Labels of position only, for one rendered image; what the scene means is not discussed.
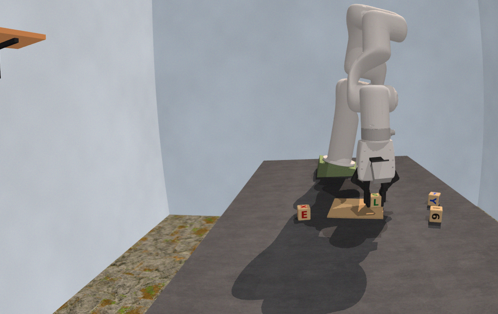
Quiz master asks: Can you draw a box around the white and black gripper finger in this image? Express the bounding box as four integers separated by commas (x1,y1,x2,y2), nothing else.
379,170,400,207
351,169,371,208

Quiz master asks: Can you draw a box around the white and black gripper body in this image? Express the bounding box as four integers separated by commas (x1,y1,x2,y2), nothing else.
356,139,395,181

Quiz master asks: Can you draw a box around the tan flat mat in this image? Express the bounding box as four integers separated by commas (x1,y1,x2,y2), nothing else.
327,198,383,219

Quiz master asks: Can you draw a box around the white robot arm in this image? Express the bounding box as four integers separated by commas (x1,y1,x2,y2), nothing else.
323,4,407,184

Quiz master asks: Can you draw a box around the tan wooden letter block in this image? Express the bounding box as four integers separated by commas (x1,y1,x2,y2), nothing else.
297,205,311,221
427,192,441,206
429,206,443,222
370,193,382,208

